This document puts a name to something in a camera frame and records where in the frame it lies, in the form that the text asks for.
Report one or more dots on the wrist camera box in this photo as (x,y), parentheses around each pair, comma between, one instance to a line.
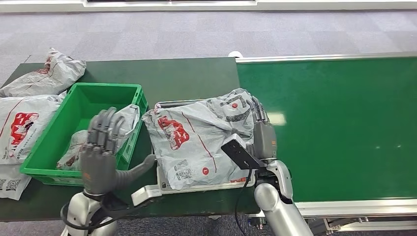
(239,151)
(145,194)

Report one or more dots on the silver conveyor frame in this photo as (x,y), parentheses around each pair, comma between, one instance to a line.
(358,208)

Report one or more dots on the green conveyor belt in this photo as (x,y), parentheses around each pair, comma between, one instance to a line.
(342,130)

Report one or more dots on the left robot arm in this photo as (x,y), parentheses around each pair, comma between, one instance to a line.
(79,211)

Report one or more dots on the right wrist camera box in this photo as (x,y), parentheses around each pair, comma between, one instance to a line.
(239,151)

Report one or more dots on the green plastic delivery crate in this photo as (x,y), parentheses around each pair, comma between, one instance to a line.
(49,140)

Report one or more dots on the grey plastic mailer package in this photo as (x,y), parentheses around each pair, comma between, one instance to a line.
(55,78)
(130,119)
(29,107)
(202,130)

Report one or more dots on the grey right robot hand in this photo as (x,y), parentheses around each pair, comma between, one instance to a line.
(264,140)

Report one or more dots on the white round conveyor end cap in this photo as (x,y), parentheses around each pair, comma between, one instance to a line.
(235,54)

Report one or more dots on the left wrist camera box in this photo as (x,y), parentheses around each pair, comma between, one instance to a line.
(145,194)

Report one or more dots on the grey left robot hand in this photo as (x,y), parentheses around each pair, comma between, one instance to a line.
(97,169)

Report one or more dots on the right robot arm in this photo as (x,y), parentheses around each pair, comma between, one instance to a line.
(280,208)

